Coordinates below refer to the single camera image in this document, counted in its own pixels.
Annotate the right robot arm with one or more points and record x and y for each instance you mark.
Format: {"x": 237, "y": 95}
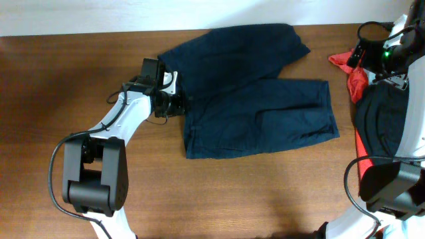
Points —
{"x": 393, "y": 188}

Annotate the red garment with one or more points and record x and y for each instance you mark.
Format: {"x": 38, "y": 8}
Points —
{"x": 356, "y": 83}

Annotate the white garment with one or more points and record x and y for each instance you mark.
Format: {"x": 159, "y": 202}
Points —
{"x": 413, "y": 228}

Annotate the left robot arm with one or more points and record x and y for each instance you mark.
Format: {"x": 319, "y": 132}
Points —
{"x": 95, "y": 175}

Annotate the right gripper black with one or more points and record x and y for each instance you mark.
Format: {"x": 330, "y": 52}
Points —
{"x": 374, "y": 48}

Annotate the navy blue shorts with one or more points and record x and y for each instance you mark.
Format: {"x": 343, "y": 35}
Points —
{"x": 237, "y": 105}

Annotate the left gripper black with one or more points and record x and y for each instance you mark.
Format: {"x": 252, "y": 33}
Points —
{"x": 179, "y": 108}

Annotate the black garment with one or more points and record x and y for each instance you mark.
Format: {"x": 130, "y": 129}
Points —
{"x": 380, "y": 118}

